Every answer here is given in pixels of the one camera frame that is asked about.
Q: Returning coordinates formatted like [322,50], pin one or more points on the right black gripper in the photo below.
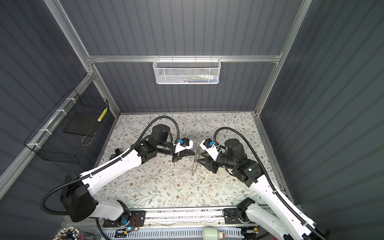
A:
[210,163]

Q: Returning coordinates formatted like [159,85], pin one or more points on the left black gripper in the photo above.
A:
[179,155]

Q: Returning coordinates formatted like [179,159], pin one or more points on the metal perforated ring disc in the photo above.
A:
[195,161]

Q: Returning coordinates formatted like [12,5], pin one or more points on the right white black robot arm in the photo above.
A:
[230,150]

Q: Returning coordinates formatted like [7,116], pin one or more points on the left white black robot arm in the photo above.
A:
[76,196]

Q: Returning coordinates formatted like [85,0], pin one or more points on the blue black tool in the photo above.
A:
[117,153]

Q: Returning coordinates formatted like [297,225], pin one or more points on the white cylinder canister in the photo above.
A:
[210,233]

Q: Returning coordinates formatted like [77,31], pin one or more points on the yellow marker in basket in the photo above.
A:
[103,113]

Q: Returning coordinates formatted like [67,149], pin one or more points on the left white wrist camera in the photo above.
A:
[183,144]

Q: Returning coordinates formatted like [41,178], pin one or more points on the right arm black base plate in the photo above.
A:
[231,217]

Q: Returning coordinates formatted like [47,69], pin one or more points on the white slotted cable duct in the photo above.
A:
[170,234]

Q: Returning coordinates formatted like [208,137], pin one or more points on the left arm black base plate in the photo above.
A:
[134,219]

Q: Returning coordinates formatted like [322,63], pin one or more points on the white mesh wall basket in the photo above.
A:
[187,71]

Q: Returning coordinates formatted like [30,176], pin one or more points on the black wire wall basket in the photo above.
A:
[67,136]

